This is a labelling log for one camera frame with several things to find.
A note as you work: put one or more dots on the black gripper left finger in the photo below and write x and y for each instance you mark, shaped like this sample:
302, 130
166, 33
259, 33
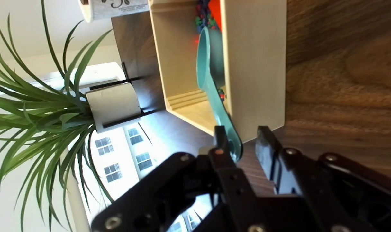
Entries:
156, 202

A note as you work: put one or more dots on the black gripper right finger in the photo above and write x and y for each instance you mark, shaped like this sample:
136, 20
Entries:
341, 195

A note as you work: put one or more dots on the teal plastic scooper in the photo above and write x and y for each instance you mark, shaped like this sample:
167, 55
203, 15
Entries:
210, 79

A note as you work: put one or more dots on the white plant pot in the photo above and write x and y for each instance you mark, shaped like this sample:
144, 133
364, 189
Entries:
113, 105

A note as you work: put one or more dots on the green potted plant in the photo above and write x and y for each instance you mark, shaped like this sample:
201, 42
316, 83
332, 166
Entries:
45, 130

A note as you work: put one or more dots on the small wooden box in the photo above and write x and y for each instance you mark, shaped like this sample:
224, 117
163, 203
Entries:
241, 78

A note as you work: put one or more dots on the colourful gravel beads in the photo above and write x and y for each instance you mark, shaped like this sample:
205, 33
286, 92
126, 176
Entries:
208, 15

